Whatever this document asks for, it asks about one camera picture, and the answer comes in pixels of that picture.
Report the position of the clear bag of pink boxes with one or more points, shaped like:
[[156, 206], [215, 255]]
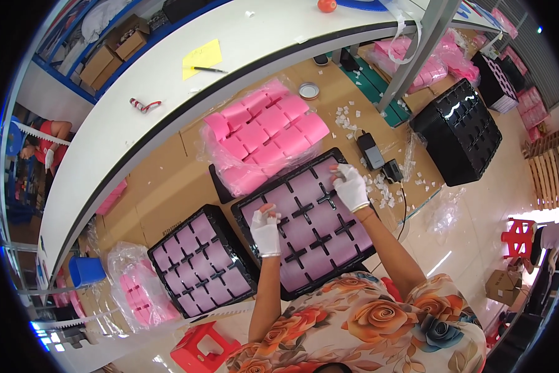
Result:
[[265, 133], [142, 289]]

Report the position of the blue shelf with cardboard boxes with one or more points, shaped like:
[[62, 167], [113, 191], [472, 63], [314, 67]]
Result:
[[107, 51]]

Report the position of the stack of pink packs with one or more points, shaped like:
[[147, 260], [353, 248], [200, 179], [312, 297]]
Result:
[[533, 107]]

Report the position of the black charger block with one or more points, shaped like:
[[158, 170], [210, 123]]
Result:
[[393, 170]]

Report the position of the black shoe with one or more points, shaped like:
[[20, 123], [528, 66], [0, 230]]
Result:
[[320, 59]]

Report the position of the small black tray, pink boxes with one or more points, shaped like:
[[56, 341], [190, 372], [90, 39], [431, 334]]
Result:
[[200, 261]]

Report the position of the yellow paper note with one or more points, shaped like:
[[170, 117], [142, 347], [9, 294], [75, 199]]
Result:
[[201, 58]]

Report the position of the brown cardboard floor sheet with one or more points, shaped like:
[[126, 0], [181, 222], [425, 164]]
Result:
[[177, 172]]

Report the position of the red tomato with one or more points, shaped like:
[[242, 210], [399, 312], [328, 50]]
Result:
[[327, 5]]

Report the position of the green floor mat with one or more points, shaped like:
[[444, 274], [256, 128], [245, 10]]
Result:
[[377, 88]]

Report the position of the dark grey power bank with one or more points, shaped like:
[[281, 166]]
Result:
[[370, 150]]

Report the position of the stack of filled black trays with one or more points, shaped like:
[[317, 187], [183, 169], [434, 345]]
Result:
[[496, 84]]

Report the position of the red and white striped clip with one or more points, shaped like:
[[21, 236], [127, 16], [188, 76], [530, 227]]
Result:
[[142, 106]]

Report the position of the person's body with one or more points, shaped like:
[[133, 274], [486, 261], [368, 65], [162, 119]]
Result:
[[363, 326]]

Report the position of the grey metal table leg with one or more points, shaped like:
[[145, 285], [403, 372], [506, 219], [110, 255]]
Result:
[[417, 51]]

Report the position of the blue round plate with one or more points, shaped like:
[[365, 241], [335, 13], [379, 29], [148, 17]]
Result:
[[361, 4]]

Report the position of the black pen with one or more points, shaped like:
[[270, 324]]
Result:
[[209, 70]]

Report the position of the blue plastic bin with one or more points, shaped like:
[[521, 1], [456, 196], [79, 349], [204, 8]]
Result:
[[87, 270]]

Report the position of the person's left hand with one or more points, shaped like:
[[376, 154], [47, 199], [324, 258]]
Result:
[[265, 235]]

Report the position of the heap of pink box bags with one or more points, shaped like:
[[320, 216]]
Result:
[[428, 65]]

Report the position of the white work table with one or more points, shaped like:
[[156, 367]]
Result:
[[167, 102]]

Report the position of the crumpled clear plastic bag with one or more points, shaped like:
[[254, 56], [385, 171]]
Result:
[[445, 210]]

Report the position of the red plastic stool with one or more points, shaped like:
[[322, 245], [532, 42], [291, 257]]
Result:
[[200, 349], [518, 238]]

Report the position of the white paper strip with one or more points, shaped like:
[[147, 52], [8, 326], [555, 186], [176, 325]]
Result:
[[407, 44]]

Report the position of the heap of white paper scraps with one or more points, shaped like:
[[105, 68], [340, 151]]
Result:
[[377, 182]]

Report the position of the person's left fingers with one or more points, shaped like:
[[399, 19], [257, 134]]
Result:
[[266, 213]]

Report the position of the person's right hand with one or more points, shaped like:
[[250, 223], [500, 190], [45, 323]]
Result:
[[352, 190]]

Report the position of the white serrated strip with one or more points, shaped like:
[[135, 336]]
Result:
[[41, 134]]

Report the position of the large black tray, pink boxes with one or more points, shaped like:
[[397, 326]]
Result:
[[316, 219]]

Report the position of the brown cardboard box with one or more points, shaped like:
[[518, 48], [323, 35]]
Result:
[[503, 286]]

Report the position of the loose pink boxes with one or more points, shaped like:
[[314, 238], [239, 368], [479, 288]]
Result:
[[111, 198]]

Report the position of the round metal jar lid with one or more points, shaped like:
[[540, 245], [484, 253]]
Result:
[[309, 91]]

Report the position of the person's right fingers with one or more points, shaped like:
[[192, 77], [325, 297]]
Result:
[[339, 173]]

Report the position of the wooden pallet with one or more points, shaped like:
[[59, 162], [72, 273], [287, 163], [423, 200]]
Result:
[[547, 172]]

